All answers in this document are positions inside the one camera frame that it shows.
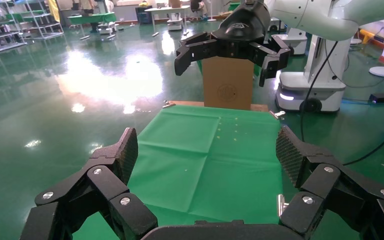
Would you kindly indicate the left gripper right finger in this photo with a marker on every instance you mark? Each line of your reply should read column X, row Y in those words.
column 324, row 185

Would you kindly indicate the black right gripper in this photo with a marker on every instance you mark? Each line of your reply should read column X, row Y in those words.
column 243, row 24

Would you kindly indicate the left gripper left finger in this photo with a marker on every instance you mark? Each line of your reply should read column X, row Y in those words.
column 106, row 185

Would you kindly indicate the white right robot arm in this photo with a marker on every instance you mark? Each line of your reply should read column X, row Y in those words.
column 324, row 16

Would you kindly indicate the brown cardboard carton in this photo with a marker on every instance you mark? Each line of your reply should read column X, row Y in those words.
column 227, row 86

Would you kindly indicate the silver metal binder clip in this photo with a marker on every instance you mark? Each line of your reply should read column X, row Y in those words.
column 168, row 104
column 278, row 114
column 282, row 205

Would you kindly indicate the white table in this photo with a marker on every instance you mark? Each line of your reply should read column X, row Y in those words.
column 168, row 10

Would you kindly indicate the green table cloth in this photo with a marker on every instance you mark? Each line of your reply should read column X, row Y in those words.
column 195, row 165

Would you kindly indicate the white wheeled robot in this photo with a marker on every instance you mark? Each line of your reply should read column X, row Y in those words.
column 322, row 79

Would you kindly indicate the dark blue bin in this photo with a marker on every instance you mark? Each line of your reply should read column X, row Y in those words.
column 143, row 14

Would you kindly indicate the black power adapter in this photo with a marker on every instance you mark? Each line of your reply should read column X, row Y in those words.
column 381, row 98

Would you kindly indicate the yellow orange floor barrier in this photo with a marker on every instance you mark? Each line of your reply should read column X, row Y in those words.
column 371, row 35

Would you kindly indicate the green covered table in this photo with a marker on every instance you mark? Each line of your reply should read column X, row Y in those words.
column 92, row 18

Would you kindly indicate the yellow banner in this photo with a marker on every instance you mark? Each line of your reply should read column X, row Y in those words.
column 55, row 10

